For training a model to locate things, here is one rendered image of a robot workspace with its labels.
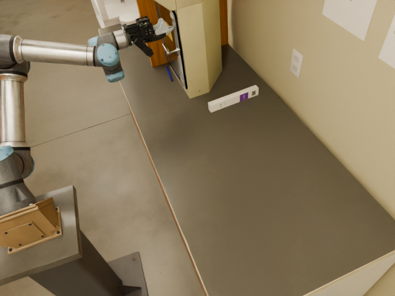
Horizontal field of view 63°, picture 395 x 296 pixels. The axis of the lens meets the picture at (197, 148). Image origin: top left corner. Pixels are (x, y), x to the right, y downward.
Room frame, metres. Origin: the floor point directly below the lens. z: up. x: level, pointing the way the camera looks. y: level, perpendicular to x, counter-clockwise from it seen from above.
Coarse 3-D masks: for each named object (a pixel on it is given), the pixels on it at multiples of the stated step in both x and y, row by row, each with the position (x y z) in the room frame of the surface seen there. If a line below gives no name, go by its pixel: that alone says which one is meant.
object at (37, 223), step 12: (36, 204) 0.61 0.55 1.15; (48, 204) 0.68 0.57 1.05; (0, 216) 0.58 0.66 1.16; (12, 216) 0.59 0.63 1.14; (24, 216) 0.60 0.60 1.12; (36, 216) 0.60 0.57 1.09; (48, 216) 0.63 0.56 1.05; (60, 216) 0.68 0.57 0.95; (0, 228) 0.57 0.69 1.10; (12, 228) 0.58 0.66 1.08; (24, 228) 0.58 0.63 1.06; (36, 228) 0.59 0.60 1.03; (48, 228) 0.60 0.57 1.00; (60, 228) 0.63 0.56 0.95; (0, 240) 0.57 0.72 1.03; (12, 240) 0.57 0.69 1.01; (24, 240) 0.58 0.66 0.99; (36, 240) 0.59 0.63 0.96; (12, 252) 0.56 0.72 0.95
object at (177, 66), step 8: (160, 8) 1.50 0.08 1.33; (160, 16) 1.53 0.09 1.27; (168, 16) 1.39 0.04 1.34; (168, 24) 1.41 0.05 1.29; (176, 24) 1.29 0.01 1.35; (176, 32) 1.29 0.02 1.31; (168, 40) 1.46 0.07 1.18; (176, 40) 1.31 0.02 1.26; (168, 48) 1.49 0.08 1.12; (168, 56) 1.53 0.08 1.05; (176, 56) 1.36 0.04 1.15; (176, 64) 1.38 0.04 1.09; (176, 72) 1.41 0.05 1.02; (184, 72) 1.29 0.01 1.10; (184, 80) 1.29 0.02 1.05
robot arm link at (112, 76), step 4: (120, 64) 1.13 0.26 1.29; (120, 68) 1.14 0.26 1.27; (108, 72) 1.10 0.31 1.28; (112, 72) 1.10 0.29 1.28; (116, 72) 1.12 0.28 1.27; (120, 72) 1.12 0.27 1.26; (108, 76) 1.11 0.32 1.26; (112, 76) 1.10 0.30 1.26; (116, 76) 1.10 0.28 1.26; (120, 76) 1.11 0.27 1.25; (124, 76) 1.13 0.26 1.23; (108, 80) 1.11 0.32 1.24; (112, 80) 1.11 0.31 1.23; (116, 80) 1.13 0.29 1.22
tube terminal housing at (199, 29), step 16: (176, 0) 1.28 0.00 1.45; (192, 0) 1.30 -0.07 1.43; (208, 0) 1.37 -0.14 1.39; (192, 16) 1.30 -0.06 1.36; (208, 16) 1.36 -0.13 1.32; (192, 32) 1.30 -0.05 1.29; (208, 32) 1.35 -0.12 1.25; (192, 48) 1.29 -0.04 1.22; (208, 48) 1.34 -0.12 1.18; (192, 64) 1.29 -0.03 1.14; (208, 64) 1.33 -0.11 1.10; (192, 80) 1.29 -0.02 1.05; (208, 80) 1.31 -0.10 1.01; (192, 96) 1.29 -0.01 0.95
